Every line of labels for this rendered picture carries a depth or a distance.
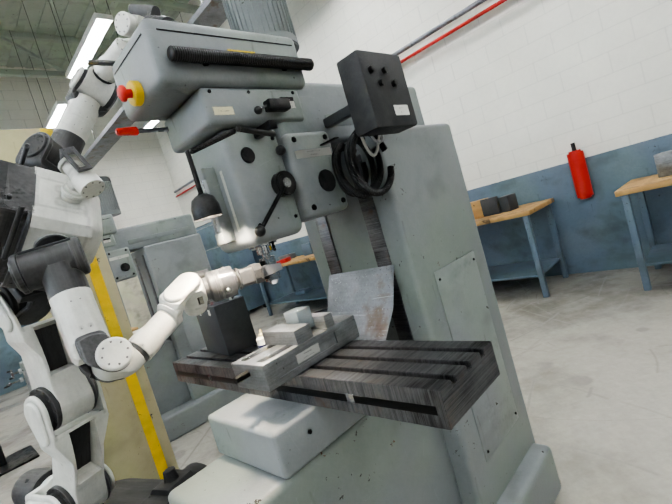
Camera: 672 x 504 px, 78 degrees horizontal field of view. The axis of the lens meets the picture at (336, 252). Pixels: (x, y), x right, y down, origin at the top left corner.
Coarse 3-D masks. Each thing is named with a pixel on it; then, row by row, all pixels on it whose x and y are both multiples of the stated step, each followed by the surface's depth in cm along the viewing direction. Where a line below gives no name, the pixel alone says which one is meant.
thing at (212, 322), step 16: (208, 304) 158; (224, 304) 149; (240, 304) 152; (208, 320) 154; (224, 320) 148; (240, 320) 152; (208, 336) 159; (224, 336) 148; (240, 336) 151; (224, 352) 150
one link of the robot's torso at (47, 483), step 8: (104, 464) 146; (112, 472) 147; (48, 480) 143; (112, 480) 145; (40, 488) 140; (48, 488) 141; (112, 488) 146; (32, 496) 136; (40, 496) 134; (48, 496) 132
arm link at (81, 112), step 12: (84, 72) 131; (72, 84) 130; (72, 96) 131; (84, 96) 133; (72, 108) 130; (84, 108) 132; (96, 108) 135; (108, 108) 138; (60, 120) 129; (72, 120) 129; (84, 120) 132; (84, 132) 132
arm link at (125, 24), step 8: (136, 8) 124; (144, 8) 122; (152, 8) 122; (120, 16) 121; (128, 16) 120; (136, 16) 122; (144, 16) 124; (120, 24) 121; (128, 24) 120; (136, 24) 122; (120, 32) 122; (128, 32) 121
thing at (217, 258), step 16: (208, 224) 841; (208, 240) 856; (208, 256) 873; (224, 256) 829; (240, 256) 837; (128, 288) 855; (256, 288) 852; (128, 304) 851; (144, 304) 872; (256, 304) 846; (144, 320) 867
